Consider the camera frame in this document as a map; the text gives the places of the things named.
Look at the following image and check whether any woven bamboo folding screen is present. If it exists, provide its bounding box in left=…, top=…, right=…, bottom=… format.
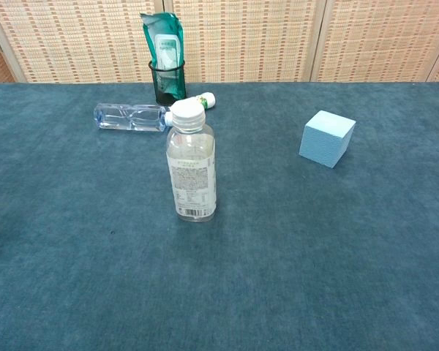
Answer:
left=0, top=0, right=439, bottom=86

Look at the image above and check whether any transparent labelled plastic bottle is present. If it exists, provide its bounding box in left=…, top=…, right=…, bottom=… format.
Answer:
left=165, top=122, right=217, bottom=223

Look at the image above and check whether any green wet wipes pack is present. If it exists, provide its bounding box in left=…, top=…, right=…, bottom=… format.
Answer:
left=139, top=12, right=185, bottom=102

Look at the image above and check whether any white bottle cap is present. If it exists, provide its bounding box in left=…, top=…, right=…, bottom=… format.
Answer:
left=170, top=99, right=207, bottom=133

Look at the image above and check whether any black mesh pen holder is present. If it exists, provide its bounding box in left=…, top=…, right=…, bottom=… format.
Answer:
left=148, top=58, right=187, bottom=107

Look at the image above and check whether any light blue foam cube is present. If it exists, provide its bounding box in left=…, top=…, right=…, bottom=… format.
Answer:
left=299, top=110, right=357, bottom=169

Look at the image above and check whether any small white green-label bottle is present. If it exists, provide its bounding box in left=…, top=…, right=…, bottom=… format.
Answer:
left=182, top=91, right=217, bottom=110

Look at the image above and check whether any clear empty water bottle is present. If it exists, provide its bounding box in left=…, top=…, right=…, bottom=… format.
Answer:
left=94, top=102, right=175, bottom=132

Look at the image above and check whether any blue table cloth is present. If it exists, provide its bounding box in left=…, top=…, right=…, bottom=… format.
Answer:
left=0, top=82, right=439, bottom=351

